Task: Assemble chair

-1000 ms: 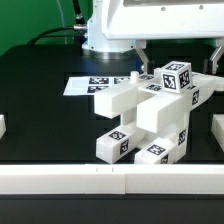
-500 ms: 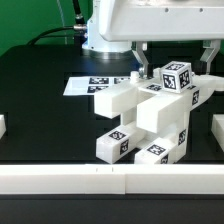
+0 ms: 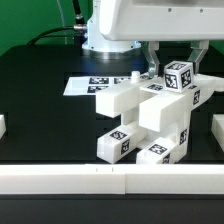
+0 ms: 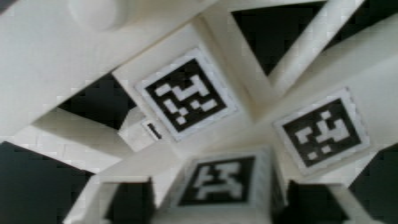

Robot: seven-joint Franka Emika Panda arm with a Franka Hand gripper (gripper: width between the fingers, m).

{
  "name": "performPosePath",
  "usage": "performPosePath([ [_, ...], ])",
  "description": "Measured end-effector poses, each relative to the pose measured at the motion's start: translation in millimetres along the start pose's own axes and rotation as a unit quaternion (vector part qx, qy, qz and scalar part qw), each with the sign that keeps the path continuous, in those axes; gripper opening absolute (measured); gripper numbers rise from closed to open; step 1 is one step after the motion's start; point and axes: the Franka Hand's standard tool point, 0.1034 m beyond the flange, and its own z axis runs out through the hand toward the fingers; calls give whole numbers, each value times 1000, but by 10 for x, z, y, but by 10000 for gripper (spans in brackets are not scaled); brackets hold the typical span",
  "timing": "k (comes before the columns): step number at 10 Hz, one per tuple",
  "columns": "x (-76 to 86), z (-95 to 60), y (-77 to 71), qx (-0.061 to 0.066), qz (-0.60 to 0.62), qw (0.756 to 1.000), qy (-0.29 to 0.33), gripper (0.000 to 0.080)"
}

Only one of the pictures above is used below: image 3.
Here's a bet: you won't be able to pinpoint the white chair back frame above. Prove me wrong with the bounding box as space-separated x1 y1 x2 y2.
96 74 224 132

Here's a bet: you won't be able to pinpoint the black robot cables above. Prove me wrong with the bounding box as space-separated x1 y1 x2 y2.
26 0 88 47

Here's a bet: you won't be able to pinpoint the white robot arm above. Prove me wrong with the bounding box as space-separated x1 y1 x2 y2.
83 0 224 77

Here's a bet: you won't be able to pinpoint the white part at edge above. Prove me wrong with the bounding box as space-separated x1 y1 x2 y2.
0 115 6 139
211 114 224 152

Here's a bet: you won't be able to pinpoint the white chair seat part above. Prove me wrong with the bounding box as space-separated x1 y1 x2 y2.
121 78 193 163

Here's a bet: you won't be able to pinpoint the white tagged cube block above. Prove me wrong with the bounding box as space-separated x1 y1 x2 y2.
164 61 193 93

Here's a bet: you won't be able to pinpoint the white part at right edge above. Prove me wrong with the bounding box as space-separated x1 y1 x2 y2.
211 114 224 152

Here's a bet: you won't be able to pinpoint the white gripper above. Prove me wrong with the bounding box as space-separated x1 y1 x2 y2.
99 0 224 78

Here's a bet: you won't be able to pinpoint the white front rail fixture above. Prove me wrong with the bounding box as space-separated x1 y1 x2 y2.
0 164 224 194

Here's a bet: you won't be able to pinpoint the white sheet with four tags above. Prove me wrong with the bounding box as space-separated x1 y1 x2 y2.
63 76 129 96

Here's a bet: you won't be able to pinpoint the white part at left edge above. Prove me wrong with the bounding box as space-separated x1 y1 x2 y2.
0 115 6 139

